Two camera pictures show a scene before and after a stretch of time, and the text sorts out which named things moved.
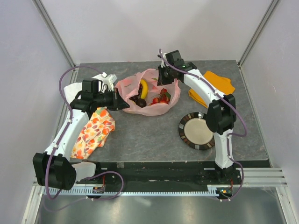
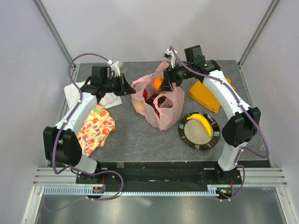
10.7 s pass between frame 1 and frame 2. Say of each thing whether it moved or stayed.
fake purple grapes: moved
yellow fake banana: moved
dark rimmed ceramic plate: stayed
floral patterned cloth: stayed
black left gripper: moved
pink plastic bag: moved
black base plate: stayed
